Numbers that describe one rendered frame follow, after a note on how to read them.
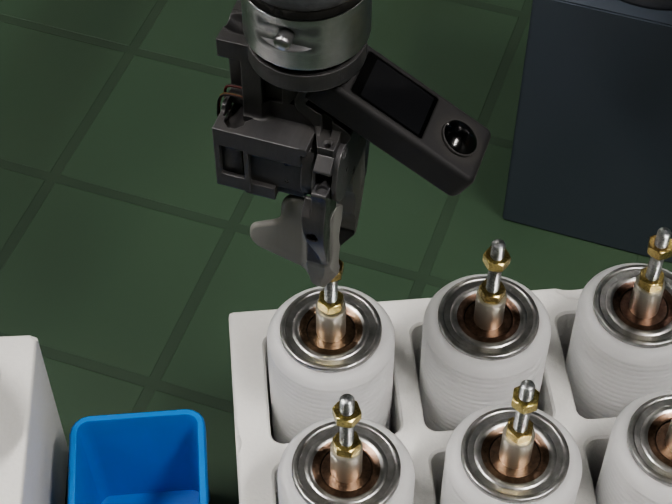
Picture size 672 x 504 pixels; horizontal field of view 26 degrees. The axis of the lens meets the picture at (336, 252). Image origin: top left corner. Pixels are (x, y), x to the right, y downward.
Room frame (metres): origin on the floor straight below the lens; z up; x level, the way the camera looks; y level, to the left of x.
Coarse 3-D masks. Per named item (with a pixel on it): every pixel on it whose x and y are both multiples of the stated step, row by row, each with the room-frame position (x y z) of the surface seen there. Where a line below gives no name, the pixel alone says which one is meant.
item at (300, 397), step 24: (312, 288) 0.67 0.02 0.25; (384, 312) 0.64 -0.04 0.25; (384, 336) 0.62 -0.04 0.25; (288, 360) 0.60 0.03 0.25; (384, 360) 0.60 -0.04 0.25; (288, 384) 0.59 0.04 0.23; (312, 384) 0.58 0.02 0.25; (336, 384) 0.58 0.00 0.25; (360, 384) 0.58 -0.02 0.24; (384, 384) 0.60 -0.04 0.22; (288, 408) 0.59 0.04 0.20; (312, 408) 0.58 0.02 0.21; (360, 408) 0.58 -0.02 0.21; (384, 408) 0.60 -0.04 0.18; (288, 432) 0.59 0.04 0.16
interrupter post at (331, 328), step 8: (344, 304) 0.63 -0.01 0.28; (320, 312) 0.62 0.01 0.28; (344, 312) 0.62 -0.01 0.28; (320, 320) 0.62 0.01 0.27; (328, 320) 0.62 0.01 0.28; (336, 320) 0.62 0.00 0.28; (344, 320) 0.62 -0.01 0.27; (320, 328) 0.62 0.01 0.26; (328, 328) 0.62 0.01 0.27; (336, 328) 0.62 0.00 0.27; (344, 328) 0.62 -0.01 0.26; (320, 336) 0.62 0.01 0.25; (328, 336) 0.62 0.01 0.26; (336, 336) 0.62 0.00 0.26
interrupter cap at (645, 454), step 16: (656, 400) 0.56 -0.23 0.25; (640, 416) 0.55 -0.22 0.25; (656, 416) 0.55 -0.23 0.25; (640, 432) 0.54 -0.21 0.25; (656, 432) 0.54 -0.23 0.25; (640, 448) 0.52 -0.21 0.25; (656, 448) 0.52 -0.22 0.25; (640, 464) 0.51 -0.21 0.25; (656, 464) 0.51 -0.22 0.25; (656, 480) 0.50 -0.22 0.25
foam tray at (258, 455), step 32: (256, 320) 0.69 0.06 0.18; (416, 320) 0.69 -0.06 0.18; (256, 352) 0.65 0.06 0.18; (416, 352) 0.68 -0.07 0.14; (256, 384) 0.62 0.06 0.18; (416, 384) 0.62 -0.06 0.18; (544, 384) 0.63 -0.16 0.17; (256, 416) 0.60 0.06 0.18; (416, 416) 0.60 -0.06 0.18; (576, 416) 0.60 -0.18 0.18; (256, 448) 0.57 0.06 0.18; (416, 448) 0.57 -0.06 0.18; (256, 480) 0.54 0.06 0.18; (416, 480) 0.54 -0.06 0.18
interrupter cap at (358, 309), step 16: (320, 288) 0.66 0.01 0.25; (304, 304) 0.65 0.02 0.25; (352, 304) 0.65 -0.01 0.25; (368, 304) 0.65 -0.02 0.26; (288, 320) 0.63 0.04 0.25; (304, 320) 0.63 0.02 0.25; (352, 320) 0.63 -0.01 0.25; (368, 320) 0.63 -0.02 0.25; (288, 336) 0.62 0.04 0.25; (304, 336) 0.62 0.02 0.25; (352, 336) 0.62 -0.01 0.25; (368, 336) 0.62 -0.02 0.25; (288, 352) 0.60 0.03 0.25; (304, 352) 0.60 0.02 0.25; (320, 352) 0.60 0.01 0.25; (336, 352) 0.60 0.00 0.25; (352, 352) 0.60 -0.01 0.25; (368, 352) 0.60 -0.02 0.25; (320, 368) 0.59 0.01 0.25; (336, 368) 0.59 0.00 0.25; (352, 368) 0.59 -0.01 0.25
